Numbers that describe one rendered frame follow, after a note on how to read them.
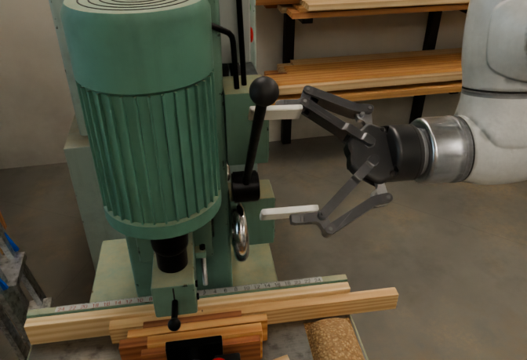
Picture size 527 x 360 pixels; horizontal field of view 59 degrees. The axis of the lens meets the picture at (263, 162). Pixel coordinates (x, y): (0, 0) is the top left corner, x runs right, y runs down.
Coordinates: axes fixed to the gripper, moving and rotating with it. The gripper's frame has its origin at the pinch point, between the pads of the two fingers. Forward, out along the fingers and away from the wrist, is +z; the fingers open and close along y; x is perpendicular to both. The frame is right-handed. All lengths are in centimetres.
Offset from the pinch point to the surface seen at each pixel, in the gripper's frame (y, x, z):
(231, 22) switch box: 33.8, -16.2, 0.6
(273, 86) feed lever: 5.5, 9.4, -0.8
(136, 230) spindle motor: -5.3, -8.9, 17.3
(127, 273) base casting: -3, -64, 28
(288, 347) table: -23.3, -34.6, -5.5
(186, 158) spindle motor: 1.9, -1.4, 9.7
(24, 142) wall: 110, -233, 120
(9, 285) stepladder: 2, -106, 72
